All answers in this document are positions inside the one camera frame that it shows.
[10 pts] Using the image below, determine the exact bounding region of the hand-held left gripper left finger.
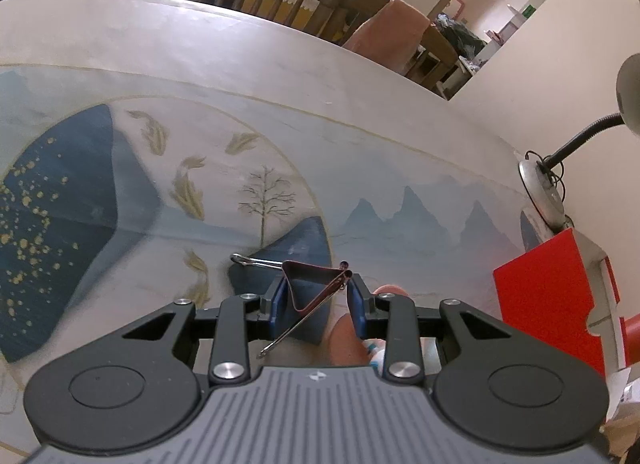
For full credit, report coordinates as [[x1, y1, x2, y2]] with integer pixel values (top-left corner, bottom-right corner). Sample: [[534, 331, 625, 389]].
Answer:
[[121, 274, 292, 386]]

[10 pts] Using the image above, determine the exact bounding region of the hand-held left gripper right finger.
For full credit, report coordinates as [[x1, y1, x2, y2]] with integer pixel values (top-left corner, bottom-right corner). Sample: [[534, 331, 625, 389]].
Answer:
[[346, 275, 509, 386]]

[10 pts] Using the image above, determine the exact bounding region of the red binder clip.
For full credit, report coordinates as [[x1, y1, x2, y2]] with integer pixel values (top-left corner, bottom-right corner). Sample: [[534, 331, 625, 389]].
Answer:
[[230, 253, 354, 360]]

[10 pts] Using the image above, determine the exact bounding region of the pink heart-shaped toy case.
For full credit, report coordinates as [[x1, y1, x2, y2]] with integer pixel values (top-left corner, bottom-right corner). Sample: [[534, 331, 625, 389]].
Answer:
[[322, 283, 407, 370]]

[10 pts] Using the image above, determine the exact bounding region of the red cardboard box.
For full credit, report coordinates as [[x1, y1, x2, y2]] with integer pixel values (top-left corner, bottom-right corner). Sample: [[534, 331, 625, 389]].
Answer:
[[492, 227, 640, 381]]

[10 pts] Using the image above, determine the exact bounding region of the grey gooseneck desk lamp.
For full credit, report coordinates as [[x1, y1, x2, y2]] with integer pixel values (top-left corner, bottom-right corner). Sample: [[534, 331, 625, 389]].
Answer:
[[516, 51, 640, 235]]

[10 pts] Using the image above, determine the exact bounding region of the printed tablecloth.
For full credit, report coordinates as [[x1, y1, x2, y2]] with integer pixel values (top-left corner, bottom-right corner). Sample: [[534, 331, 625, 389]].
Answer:
[[0, 0, 640, 464]]

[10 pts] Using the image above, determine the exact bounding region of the pink cloth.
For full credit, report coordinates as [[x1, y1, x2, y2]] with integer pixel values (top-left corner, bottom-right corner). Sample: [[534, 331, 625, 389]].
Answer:
[[342, 0, 432, 78]]

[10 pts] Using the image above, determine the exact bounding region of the pile of dark clutter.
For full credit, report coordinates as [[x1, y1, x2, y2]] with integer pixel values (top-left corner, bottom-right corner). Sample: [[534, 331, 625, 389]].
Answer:
[[433, 11, 487, 61]]

